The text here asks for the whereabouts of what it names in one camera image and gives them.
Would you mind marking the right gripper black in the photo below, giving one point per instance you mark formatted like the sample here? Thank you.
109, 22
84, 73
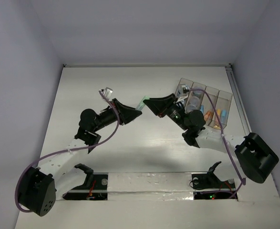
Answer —
161, 107

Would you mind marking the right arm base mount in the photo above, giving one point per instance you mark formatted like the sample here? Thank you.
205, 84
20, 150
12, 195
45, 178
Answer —
207, 186

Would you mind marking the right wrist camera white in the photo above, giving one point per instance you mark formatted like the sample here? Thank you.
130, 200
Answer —
182, 97

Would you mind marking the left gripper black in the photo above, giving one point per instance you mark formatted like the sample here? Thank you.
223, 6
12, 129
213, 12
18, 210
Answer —
119, 112

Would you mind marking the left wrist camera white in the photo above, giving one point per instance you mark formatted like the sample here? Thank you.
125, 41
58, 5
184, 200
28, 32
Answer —
106, 93

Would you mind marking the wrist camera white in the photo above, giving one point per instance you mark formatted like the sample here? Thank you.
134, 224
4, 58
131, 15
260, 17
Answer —
182, 97
106, 93

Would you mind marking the green marker pen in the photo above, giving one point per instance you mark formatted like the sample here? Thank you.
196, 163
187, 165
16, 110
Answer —
140, 106

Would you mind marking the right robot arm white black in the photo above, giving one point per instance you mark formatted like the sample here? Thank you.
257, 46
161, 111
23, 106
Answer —
255, 157

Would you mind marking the orange marker pen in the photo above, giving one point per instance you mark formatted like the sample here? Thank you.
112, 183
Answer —
217, 116

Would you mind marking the clear jar of clips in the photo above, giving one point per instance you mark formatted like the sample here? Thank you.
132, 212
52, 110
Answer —
190, 108
194, 101
198, 92

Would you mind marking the blue lid round jar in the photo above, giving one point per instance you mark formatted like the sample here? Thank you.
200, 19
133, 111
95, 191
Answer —
183, 89

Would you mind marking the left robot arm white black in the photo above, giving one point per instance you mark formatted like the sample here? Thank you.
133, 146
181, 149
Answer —
36, 188

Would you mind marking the clear four-compartment organizer tray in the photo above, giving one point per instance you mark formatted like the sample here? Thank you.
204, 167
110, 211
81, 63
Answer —
212, 99

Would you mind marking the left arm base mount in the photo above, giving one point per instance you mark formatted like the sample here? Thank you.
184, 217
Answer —
94, 186

